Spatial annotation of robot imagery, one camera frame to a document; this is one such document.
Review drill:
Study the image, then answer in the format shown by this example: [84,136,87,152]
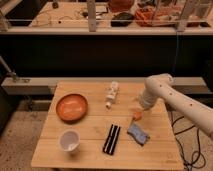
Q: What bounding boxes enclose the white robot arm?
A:
[138,73,213,140]

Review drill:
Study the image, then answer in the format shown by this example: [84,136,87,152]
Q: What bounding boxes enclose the orange ceramic bowl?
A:
[56,94,88,121]

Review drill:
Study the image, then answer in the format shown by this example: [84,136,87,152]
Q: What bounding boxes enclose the dark bowl on shelf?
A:
[111,12,134,27]

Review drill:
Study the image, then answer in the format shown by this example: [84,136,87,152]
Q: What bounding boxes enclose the black rectangular case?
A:
[102,124,121,155]

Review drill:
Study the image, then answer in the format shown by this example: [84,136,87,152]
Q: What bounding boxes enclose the white plastic cup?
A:
[59,129,80,154]

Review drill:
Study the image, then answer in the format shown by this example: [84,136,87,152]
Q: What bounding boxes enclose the orange crate on shelf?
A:
[134,6,182,27]

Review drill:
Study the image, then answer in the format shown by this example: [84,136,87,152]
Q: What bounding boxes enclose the black cable on floor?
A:
[171,114,208,171]

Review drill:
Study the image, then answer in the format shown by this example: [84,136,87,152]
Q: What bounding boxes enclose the metal clamp on rail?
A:
[0,55,31,84]

